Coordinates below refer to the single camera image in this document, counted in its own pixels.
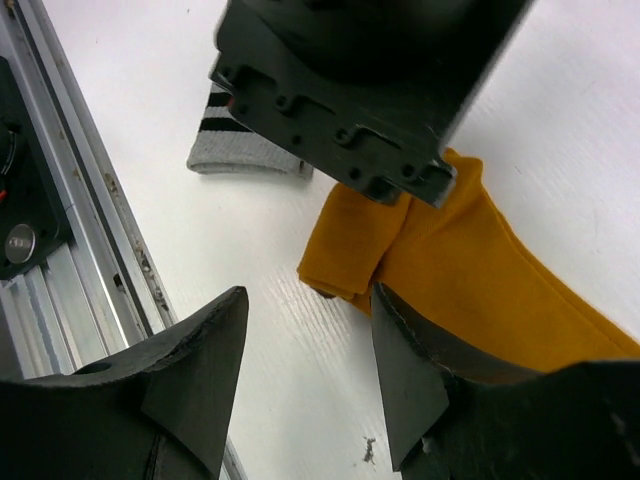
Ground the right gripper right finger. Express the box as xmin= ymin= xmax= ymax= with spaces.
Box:
xmin=371 ymin=284 xmax=639 ymax=479

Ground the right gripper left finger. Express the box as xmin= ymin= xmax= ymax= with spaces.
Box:
xmin=1 ymin=286 xmax=249 ymax=479

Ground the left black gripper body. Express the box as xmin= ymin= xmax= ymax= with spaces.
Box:
xmin=211 ymin=0 xmax=530 ymax=207

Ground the mustard yellow sock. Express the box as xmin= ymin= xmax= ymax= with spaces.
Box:
xmin=298 ymin=150 xmax=639 ymax=371

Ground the grey striped sock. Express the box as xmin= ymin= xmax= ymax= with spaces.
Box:
xmin=186 ymin=83 xmax=314 ymax=180

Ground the aluminium rail frame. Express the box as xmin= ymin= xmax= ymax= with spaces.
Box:
xmin=1 ymin=1 xmax=244 ymax=479

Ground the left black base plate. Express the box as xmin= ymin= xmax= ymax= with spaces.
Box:
xmin=1 ymin=58 xmax=71 ymax=280

